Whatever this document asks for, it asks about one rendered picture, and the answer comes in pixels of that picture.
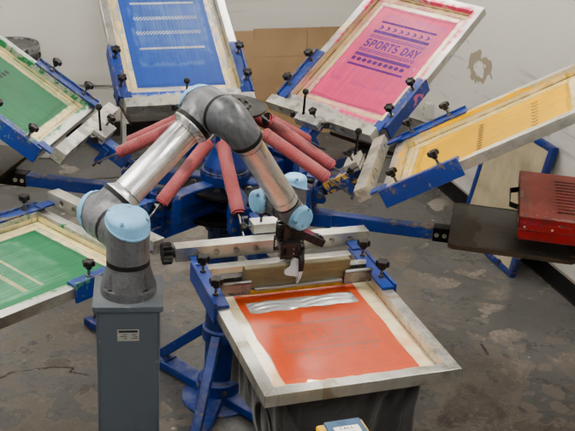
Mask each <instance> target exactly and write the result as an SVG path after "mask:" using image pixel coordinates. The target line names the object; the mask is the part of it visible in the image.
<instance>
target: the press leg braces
mask: <svg viewBox="0 0 575 431"><path fill-rule="evenodd" d="M202 330H203V323H202V324H200V325H198V326H197V327H195V328H194V329H192V330H190V331H189V332H187V333H185V334H183V335H182V336H181V337H179V338H178V339H175V340H174V341H172V342H170V343H169V344H167V345H166V346H164V347H162V348H161V347H160V361H162V362H164V363H167V362H168V361H170V360H172V359H174V358H176V356H175V355H173V354H172V352H174V351H176V350H178V349H180V348H181V347H183V346H184V345H186V344H188V343H189V342H191V341H193V340H194V339H197V338H198V337H199V336H201V335H202ZM220 346H221V338H220V337H215V336H211V337H210V344H209V348H208V352H207V356H206V360H205V367H204V371H203V375H202V379H201V383H200V387H199V394H198V398H197V403H196V406H195V411H194V414H193V421H192V424H191V426H190V428H189V429H188V431H207V429H208V427H204V426H203V425H204V421H205V413H206V410H207V405H208V402H209V397H210V390H211V386H212V382H213V378H214V374H215V370H216V362H217V359H218V354H219V351H220Z"/></svg>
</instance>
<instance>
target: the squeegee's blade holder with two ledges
mask: <svg viewBox="0 0 575 431"><path fill-rule="evenodd" d="M336 282H342V278H341V277H340V278H332V279H324V280H309V281H301V282H299V283H298V284H296V283H295V282H293V283H285V284H277V285H269V286H254V287H253V290H254V292H257V291H265V290H273V289H282V288H289V287H297V286H312V285H320V284H328V283H336Z"/></svg>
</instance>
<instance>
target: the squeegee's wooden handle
mask: <svg viewBox="0 0 575 431"><path fill-rule="evenodd" d="M350 262H351V260H350V257H349V256H341V257H325V258H316V259H308V260H305V265H304V270H303V273H302V275H301V278H300V280H299V282H301V281H309V280H324V279H332V278H340V277H341V278H342V279H343V274H344V271H345V270H349V269H350ZM290 265H291V262H282V263H266V264H258V265H249V266H243V269H242V281H244V280H251V281H252V283H251V290H253V287H254V286H269V285H277V284H285V283H293V282H295V276H289V275H285V274H284V270H285V269H286V268H288V267H289V266H290Z"/></svg>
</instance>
